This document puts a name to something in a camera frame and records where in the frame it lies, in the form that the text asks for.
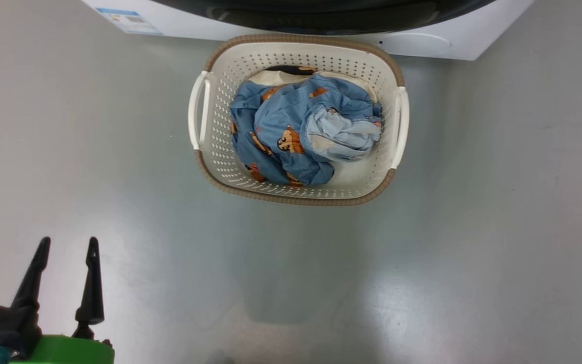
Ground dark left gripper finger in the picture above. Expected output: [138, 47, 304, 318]
[72, 237, 105, 340]
[12, 236, 51, 310]

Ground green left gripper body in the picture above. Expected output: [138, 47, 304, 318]
[11, 334, 115, 364]

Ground blue bear print garment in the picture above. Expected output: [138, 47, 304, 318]
[229, 73, 383, 187]

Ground cream and black garment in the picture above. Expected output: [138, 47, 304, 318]
[247, 65, 378, 104]

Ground light blue garment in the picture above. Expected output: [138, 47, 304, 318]
[305, 107, 383, 162]

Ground black washing machine door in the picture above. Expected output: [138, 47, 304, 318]
[150, 0, 496, 36]

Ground cream laundry basket brown rim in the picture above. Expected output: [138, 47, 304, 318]
[188, 34, 410, 206]

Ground white washing machine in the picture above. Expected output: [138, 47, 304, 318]
[81, 0, 535, 61]

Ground blue energy label sticker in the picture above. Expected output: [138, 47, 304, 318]
[95, 7, 164, 36]

